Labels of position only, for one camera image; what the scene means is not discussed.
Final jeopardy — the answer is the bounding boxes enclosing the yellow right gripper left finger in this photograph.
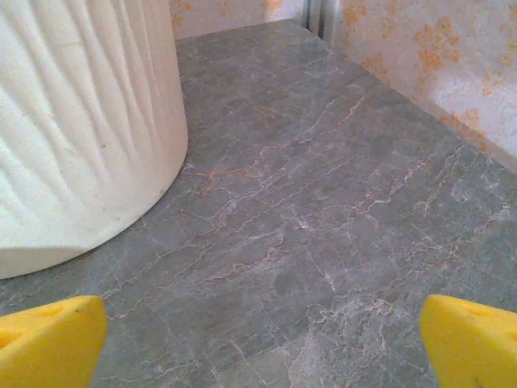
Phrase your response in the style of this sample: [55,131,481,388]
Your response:
[0,294,109,388]

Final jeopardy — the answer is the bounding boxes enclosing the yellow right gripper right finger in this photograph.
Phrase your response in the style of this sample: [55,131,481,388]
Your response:
[418,293,517,388]

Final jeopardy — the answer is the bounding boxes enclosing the white ribbed plastic bin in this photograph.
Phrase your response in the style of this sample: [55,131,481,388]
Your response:
[0,0,190,280]

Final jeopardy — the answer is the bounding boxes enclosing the aluminium frame post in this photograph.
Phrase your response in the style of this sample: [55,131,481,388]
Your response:
[305,0,338,44]

